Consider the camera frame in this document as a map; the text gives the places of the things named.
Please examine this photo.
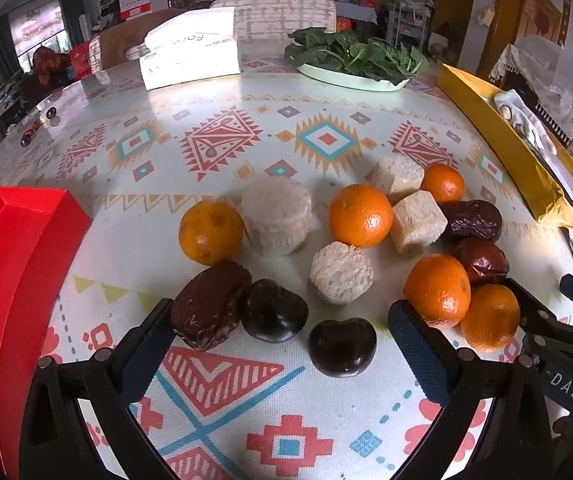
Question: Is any large round rice cake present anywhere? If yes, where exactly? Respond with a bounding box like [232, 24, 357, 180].
[240, 176, 321, 257]

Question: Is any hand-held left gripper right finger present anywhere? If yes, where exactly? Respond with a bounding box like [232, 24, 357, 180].
[387, 300, 554, 480]

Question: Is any small orange mandarin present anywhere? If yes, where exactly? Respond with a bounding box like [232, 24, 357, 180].
[420, 162, 467, 206]

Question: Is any white tissue box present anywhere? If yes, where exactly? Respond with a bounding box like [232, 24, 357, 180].
[138, 7, 242, 91]

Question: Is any dark green curtain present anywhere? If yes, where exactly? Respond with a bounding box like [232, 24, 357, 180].
[59, 0, 86, 46]

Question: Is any yellow box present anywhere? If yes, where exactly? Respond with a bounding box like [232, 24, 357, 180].
[437, 63, 573, 231]

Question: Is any plate of green spinach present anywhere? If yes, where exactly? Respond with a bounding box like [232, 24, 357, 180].
[284, 26, 429, 86]

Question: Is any large brown date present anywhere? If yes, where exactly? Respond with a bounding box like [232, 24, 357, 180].
[170, 259, 253, 352]

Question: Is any chair with patterned cushion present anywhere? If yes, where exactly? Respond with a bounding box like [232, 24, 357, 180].
[210, 0, 338, 43]

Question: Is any large orange mandarin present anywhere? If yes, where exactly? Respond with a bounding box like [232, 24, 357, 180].
[328, 183, 395, 249]

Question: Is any cabinet with lace cover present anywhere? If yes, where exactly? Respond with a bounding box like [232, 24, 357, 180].
[489, 42, 573, 111]

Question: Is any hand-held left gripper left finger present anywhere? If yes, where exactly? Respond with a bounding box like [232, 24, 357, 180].
[19, 297, 177, 480]

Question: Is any square rice cake back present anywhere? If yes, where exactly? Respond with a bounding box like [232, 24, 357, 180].
[372, 154, 425, 196]

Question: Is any wrinkled red date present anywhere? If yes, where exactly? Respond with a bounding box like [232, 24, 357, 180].
[439, 199, 503, 245]

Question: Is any red gift box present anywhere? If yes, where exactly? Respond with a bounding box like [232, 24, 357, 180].
[68, 42, 94, 81]

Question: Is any shiny red date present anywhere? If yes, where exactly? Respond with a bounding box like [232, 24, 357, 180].
[453, 237, 510, 286]

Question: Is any brown chair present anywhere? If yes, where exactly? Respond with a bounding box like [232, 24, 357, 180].
[88, 7, 187, 86]

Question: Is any white oval plate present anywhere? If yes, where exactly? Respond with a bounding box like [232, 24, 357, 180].
[297, 62, 411, 93]

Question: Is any white cloth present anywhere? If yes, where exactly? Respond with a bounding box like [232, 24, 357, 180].
[493, 89, 559, 156]

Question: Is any dark red cloth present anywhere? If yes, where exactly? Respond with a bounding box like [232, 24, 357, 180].
[31, 46, 72, 86]

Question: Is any orange with brown blemish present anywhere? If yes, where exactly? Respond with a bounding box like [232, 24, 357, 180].
[179, 200, 244, 267]

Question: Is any metal rack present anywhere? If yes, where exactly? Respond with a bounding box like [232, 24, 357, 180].
[387, 0, 429, 51]

